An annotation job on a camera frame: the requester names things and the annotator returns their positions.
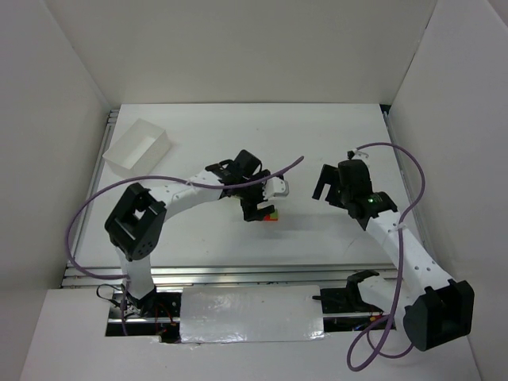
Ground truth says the light green wood cube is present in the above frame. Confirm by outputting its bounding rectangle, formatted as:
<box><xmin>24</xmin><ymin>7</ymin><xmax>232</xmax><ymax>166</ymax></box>
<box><xmin>270</xmin><ymin>210</ymin><xmax>279</xmax><ymax>221</ymax></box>

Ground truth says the white plastic bin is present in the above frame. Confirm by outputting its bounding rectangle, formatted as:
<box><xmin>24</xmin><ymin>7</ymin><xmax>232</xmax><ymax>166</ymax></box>
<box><xmin>102</xmin><ymin>119</ymin><xmax>171</xmax><ymax>179</ymax></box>

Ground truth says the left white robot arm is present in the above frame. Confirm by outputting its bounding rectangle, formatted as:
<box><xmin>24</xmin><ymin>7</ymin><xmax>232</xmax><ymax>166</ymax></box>
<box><xmin>105</xmin><ymin>150</ymin><xmax>289</xmax><ymax>316</ymax></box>

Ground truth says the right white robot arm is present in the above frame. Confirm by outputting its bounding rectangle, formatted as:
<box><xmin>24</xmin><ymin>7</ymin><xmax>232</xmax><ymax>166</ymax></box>
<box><xmin>313</xmin><ymin>160</ymin><xmax>475</xmax><ymax>352</ymax></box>

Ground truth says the shiny white tape sheet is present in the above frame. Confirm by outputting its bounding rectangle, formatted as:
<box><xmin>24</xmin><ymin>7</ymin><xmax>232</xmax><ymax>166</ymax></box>
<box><xmin>179</xmin><ymin>285</ymin><xmax>325</xmax><ymax>344</ymax></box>

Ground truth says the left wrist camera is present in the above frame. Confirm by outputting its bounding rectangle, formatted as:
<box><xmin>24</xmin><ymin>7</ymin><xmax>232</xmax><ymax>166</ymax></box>
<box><xmin>264</xmin><ymin>177</ymin><xmax>289</xmax><ymax>200</ymax></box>

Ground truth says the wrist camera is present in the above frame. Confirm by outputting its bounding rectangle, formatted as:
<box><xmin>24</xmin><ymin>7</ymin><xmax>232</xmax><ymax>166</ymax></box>
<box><xmin>264</xmin><ymin>177</ymin><xmax>289</xmax><ymax>200</ymax></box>
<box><xmin>347</xmin><ymin>148</ymin><xmax>369</xmax><ymax>161</ymax></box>

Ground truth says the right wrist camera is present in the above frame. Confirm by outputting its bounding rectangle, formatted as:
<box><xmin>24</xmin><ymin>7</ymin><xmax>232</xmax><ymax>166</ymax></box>
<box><xmin>347</xmin><ymin>148</ymin><xmax>369</xmax><ymax>161</ymax></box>

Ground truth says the aluminium rail frame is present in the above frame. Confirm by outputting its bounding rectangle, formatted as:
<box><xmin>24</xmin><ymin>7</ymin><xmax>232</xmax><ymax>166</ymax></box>
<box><xmin>59</xmin><ymin>103</ymin><xmax>444</xmax><ymax>287</ymax></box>

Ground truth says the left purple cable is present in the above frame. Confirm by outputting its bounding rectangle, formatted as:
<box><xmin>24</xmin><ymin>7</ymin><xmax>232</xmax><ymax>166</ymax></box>
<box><xmin>65</xmin><ymin>155</ymin><xmax>306</xmax><ymax>337</ymax></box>

